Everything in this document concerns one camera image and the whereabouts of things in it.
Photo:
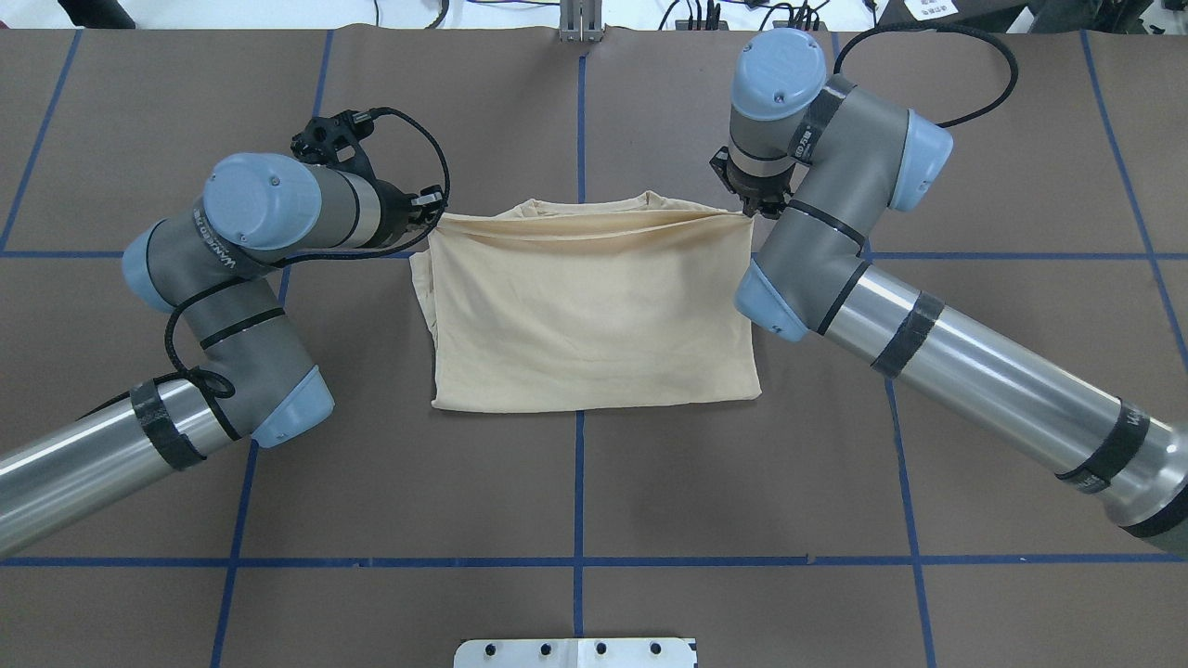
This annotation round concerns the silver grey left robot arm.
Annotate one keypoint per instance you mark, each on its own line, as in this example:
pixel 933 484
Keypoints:
pixel 240 368

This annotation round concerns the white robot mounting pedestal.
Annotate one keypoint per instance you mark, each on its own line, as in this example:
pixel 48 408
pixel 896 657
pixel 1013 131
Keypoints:
pixel 578 652

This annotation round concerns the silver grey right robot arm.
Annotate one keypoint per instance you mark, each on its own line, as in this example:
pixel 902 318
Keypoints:
pixel 824 159

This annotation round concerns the beige long-sleeve printed shirt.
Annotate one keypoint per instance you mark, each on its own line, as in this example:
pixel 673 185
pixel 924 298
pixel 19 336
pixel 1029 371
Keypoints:
pixel 553 307

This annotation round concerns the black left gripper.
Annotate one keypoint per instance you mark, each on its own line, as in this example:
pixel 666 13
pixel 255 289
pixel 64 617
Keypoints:
pixel 397 211

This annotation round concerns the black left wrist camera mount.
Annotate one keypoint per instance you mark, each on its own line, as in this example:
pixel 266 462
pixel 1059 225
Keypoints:
pixel 335 143

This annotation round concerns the aluminium frame post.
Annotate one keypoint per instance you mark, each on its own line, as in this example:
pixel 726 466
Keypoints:
pixel 581 21

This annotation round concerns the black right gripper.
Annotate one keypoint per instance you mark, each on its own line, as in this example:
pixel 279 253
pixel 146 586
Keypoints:
pixel 754 188

